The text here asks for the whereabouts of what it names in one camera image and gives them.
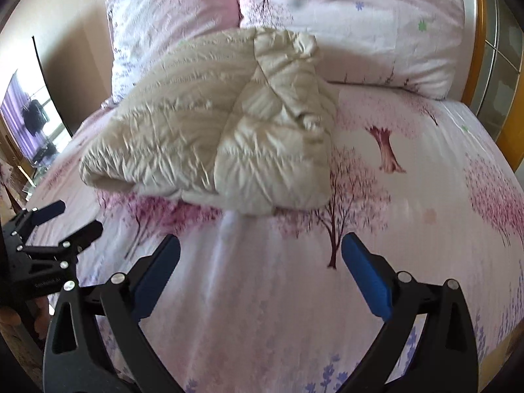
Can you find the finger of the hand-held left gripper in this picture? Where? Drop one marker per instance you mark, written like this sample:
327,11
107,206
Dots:
49,209
84,235

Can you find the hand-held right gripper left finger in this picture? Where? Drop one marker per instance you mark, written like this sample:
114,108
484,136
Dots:
157,278

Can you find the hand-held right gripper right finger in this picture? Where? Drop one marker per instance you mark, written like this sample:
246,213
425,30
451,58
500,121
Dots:
364,278

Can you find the cream puffer jacket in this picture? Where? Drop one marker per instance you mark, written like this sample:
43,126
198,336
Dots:
184,131

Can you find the person's left hand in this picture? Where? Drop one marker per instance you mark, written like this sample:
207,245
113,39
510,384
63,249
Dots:
10,317

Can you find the wooden television cabinet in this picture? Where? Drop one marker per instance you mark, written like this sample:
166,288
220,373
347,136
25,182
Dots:
20,184

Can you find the black flat screen television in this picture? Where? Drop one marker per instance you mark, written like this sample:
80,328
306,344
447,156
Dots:
28,123

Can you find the pink floral bed sheet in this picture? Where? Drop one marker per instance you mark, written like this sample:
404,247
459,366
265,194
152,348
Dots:
409,196

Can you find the small pink floral pillow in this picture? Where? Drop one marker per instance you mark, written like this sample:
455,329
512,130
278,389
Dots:
163,16

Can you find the large pink floral pillow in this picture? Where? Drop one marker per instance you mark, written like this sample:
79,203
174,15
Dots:
348,28

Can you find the wooden headboard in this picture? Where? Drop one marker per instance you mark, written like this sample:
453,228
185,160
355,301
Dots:
477,28

